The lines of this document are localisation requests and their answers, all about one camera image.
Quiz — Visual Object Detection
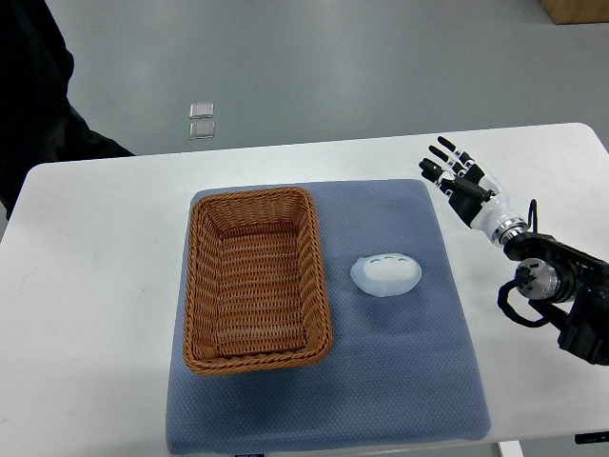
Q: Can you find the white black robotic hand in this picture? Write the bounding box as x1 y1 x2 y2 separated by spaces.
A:
419 136 528 247

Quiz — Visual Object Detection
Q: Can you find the cardboard box corner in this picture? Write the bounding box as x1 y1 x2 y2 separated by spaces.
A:
540 0 608 25

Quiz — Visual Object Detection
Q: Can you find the light blue plush toy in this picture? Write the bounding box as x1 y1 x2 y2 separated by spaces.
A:
350 253 422 298

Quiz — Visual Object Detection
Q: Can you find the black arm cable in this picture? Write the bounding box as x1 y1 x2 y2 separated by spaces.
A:
524 199 540 234

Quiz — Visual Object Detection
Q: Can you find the person in black clothing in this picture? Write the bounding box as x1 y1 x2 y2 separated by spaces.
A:
1 1 132 218

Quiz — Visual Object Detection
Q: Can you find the black table control panel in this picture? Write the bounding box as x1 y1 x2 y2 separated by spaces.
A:
574 431 609 445

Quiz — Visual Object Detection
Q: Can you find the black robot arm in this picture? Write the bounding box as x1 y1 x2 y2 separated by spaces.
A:
498 230 608 366

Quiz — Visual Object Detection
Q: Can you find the brown wicker basket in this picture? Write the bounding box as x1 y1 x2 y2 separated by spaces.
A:
183 187 333 375

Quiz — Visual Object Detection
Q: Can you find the upper floor outlet plate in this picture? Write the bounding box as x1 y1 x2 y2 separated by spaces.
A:
189 102 214 119

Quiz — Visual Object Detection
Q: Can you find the blue quilted mat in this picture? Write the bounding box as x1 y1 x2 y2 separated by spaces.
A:
166 179 491 454

